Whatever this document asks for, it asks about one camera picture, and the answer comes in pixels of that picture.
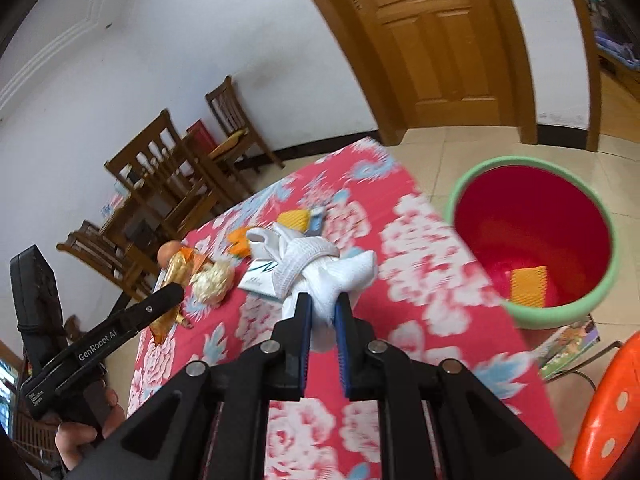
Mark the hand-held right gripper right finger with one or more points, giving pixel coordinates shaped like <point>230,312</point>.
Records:
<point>344,345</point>

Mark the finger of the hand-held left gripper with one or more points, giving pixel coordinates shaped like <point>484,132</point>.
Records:
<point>155,305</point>

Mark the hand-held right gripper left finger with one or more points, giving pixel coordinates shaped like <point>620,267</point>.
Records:
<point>301,340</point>

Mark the yellow banana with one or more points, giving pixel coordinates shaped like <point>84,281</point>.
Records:
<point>176,269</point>

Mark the cream paper ball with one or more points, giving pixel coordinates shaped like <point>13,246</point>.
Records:
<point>212,282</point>

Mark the white knotted cloth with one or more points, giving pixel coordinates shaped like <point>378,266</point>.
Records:
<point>310,260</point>

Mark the red bin with green rim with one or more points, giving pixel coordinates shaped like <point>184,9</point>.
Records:
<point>525,210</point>

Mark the person's left hand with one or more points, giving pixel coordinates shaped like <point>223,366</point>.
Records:
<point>75,442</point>

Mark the brown egg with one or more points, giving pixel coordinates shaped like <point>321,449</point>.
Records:
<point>169,252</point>

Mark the dark wooden chair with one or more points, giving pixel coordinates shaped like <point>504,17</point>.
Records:
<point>100,255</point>

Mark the white carton pack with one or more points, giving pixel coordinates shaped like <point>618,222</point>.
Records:
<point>257,277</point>

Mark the wooden dining table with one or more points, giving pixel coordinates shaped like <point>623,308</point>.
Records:
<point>117,215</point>

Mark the orange wrapper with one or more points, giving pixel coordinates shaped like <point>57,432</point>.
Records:
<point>239,242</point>

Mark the red floral tablecloth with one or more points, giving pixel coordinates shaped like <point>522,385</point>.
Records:
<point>430,270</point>

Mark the yellow mesh scrubber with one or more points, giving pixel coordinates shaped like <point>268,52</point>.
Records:
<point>527,285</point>
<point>295,220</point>

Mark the blue and white packet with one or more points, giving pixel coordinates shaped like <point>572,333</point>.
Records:
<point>315,220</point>

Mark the large wooden chair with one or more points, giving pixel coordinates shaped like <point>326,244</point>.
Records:
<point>150,160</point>

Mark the red bag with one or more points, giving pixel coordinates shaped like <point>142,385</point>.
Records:
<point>200,135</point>

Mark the yellow seat cushion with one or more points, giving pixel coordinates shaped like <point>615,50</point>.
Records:
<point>227,142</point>

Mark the small wooden chair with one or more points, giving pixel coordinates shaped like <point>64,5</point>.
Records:
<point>232,105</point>

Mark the colourful picture book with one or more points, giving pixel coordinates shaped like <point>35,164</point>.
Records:
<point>565,345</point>

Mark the orange plastic stool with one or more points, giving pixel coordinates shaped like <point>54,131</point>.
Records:
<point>615,410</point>

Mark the wooden door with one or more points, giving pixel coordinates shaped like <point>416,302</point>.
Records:
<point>430,50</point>

